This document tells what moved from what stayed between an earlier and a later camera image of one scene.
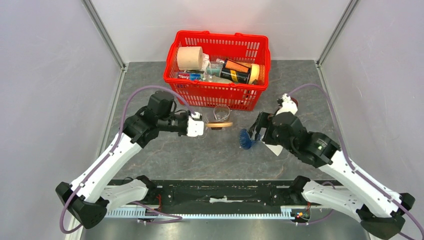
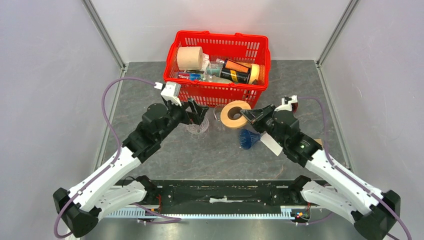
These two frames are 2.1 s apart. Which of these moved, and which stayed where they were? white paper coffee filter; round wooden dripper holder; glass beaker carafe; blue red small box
Moved: round wooden dripper holder
Stayed: white paper coffee filter; glass beaker carafe; blue red small box
